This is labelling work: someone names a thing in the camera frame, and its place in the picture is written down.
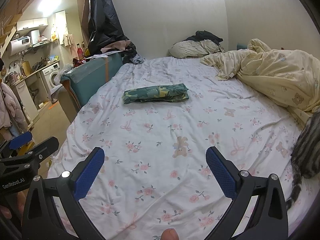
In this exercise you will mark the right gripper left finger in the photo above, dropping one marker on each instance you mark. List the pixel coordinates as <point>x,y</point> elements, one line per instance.
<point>41,219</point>

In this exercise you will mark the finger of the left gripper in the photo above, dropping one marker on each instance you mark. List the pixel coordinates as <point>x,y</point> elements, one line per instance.
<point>17,142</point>
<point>38,153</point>

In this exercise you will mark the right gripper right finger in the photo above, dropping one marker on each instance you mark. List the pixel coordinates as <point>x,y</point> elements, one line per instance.
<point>269,218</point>

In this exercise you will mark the green yellow patterned pants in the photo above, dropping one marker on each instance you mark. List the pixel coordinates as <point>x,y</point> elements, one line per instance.
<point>166,93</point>

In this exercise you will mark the person's left hand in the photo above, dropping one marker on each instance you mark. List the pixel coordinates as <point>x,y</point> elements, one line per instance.
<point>13,204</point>

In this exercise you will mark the person's right hand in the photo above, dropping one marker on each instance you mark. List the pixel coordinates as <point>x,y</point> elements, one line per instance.
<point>169,234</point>

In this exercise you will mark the pink puffer jacket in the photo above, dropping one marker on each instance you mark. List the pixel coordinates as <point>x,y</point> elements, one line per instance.
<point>11,113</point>

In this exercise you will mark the white washing machine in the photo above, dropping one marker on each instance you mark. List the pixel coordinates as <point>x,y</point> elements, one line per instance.
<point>48,74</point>

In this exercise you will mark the grey tabby cat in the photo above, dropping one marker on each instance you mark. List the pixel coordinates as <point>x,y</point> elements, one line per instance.
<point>305,157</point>

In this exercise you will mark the white water heater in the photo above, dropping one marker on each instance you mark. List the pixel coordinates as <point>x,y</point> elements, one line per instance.
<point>19,44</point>

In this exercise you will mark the red bottle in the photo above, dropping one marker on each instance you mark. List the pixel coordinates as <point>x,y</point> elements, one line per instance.
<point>80,52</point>

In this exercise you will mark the white floral bed sheet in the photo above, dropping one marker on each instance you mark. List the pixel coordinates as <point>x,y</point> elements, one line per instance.
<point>155,174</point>

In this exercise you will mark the black hanging garment bag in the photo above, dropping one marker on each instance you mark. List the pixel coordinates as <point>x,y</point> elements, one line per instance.
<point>103,26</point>

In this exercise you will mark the cream yellow duvet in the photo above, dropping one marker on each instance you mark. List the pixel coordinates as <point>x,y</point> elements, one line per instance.
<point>290,78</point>

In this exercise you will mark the cream pillow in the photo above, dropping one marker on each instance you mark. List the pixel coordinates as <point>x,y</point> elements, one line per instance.
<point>194,49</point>

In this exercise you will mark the black clothes on pillow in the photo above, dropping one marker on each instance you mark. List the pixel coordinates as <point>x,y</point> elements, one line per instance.
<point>204,35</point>

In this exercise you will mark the white wall cabinet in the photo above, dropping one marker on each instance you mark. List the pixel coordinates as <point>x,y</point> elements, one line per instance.
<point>33,23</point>

